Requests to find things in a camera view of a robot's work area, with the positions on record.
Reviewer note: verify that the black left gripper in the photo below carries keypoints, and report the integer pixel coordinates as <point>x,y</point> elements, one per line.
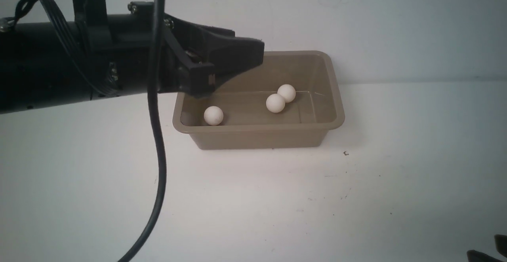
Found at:
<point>177,71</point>

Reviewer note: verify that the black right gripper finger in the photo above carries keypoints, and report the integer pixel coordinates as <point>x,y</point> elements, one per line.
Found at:
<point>477,256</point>
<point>501,244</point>

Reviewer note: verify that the white ping-pong ball with logo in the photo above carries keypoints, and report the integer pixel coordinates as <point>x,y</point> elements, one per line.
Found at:
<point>213,115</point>

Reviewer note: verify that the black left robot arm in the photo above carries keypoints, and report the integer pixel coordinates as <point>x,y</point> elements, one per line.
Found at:
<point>37,73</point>

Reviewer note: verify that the tan plastic storage bin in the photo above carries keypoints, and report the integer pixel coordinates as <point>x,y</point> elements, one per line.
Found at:
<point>247,123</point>

